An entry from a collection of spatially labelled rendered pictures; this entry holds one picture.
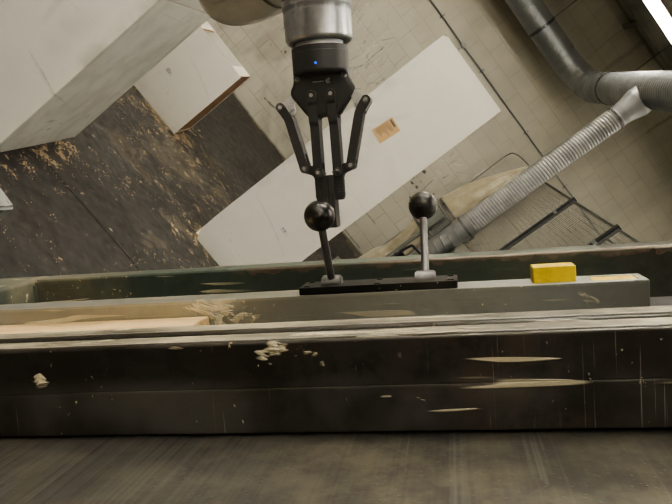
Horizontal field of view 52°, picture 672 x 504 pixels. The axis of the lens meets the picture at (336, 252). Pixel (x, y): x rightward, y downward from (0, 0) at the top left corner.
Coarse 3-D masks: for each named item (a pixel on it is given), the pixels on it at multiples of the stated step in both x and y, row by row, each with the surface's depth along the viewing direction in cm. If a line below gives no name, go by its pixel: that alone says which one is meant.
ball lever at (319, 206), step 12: (312, 204) 82; (324, 204) 82; (312, 216) 81; (324, 216) 81; (312, 228) 82; (324, 228) 82; (324, 240) 84; (324, 252) 85; (324, 276) 88; (336, 276) 88
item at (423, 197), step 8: (424, 192) 90; (416, 200) 89; (424, 200) 89; (432, 200) 89; (416, 208) 89; (424, 208) 89; (432, 208) 89; (416, 216) 90; (424, 216) 90; (424, 224) 89; (424, 232) 89; (424, 240) 88; (424, 248) 88; (424, 256) 87; (424, 264) 87; (416, 272) 86; (424, 272) 86; (432, 272) 86; (416, 280) 86
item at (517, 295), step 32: (448, 288) 84; (480, 288) 83; (512, 288) 82; (544, 288) 82; (576, 288) 81; (608, 288) 81; (640, 288) 80; (0, 320) 95; (32, 320) 94; (64, 320) 93; (96, 320) 92; (224, 320) 89; (256, 320) 88; (288, 320) 88
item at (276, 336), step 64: (320, 320) 54; (384, 320) 52; (448, 320) 51; (512, 320) 50; (576, 320) 49; (640, 320) 46; (0, 384) 53; (64, 384) 52; (128, 384) 51; (192, 384) 50; (256, 384) 49; (320, 384) 49; (384, 384) 48; (448, 384) 47; (512, 384) 46; (576, 384) 46; (640, 384) 45
